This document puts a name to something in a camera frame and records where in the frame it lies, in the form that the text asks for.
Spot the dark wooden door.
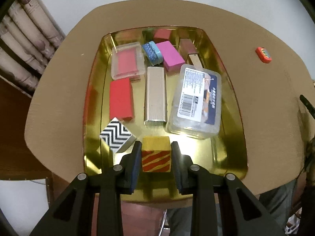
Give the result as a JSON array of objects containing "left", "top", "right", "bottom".
[{"left": 0, "top": 79, "right": 51, "bottom": 180}]

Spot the clear case with red insert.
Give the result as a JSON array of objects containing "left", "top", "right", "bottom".
[{"left": 111, "top": 41, "right": 146, "bottom": 80}]

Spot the dark red small cube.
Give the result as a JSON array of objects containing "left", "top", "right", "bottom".
[{"left": 153, "top": 28, "right": 171, "bottom": 43}]

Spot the orange square colourful toy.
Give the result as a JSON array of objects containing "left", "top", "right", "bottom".
[{"left": 255, "top": 47, "right": 272, "bottom": 63}]

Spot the silver rectangular metal bar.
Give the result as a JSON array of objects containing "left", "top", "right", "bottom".
[{"left": 144, "top": 67, "right": 167, "bottom": 125}]

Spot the maroon rectangular block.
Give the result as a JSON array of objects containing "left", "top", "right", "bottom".
[{"left": 178, "top": 38, "right": 203, "bottom": 69}]

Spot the clear plastic box with label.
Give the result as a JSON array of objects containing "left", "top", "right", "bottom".
[{"left": 167, "top": 64, "right": 221, "bottom": 139}]

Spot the grey trousers leg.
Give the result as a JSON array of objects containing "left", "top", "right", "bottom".
[{"left": 167, "top": 180, "right": 296, "bottom": 235}]

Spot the beige patterned curtain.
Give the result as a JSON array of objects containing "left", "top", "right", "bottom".
[{"left": 1, "top": 0, "right": 64, "bottom": 95}]

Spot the black white zigzag cube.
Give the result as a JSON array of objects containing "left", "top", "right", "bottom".
[{"left": 99, "top": 117, "right": 136, "bottom": 153}]

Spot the yellow red striped cube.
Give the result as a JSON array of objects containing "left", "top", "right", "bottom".
[{"left": 142, "top": 136, "right": 171, "bottom": 173}]

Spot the red rectangular block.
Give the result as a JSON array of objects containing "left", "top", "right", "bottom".
[{"left": 109, "top": 78, "right": 134, "bottom": 121}]

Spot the red tin box gold interior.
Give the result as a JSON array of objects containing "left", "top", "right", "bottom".
[{"left": 83, "top": 26, "right": 248, "bottom": 204}]

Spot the pink rectangular block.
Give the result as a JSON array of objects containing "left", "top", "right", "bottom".
[{"left": 157, "top": 41, "right": 185, "bottom": 72}]

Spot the blue dotted small box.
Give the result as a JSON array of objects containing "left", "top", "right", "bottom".
[{"left": 142, "top": 41, "right": 163, "bottom": 66}]

